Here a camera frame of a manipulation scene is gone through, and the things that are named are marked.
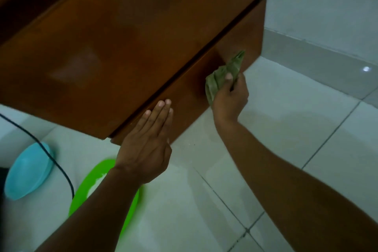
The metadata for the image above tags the person's left hand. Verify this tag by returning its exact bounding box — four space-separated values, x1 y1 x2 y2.
114 99 174 186

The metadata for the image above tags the white powder heap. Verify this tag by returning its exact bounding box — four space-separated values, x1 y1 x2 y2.
88 173 107 198

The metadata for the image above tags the brown wooden drawer cabinet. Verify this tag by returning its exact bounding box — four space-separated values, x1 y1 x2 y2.
0 0 270 146

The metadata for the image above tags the light blue plastic plate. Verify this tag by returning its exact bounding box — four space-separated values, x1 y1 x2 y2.
4 142 55 201

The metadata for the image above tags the person's right hand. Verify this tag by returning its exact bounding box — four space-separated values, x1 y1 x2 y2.
212 72 250 127

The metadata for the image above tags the person's right forearm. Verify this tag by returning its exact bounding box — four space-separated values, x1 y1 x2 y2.
214 119 378 252

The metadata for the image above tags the person's left forearm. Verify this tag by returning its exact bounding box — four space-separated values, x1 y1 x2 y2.
34 166 142 252

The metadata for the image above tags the black power cable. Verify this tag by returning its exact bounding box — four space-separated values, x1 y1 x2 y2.
0 113 75 199

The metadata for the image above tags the bright green plastic plate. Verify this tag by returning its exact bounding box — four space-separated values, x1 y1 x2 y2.
68 159 141 241

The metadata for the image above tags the brown wooden drawer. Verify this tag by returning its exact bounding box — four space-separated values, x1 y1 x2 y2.
109 0 267 146
0 0 269 140

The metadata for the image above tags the green striped cleaning cloth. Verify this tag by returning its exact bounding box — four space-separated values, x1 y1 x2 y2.
205 50 246 107

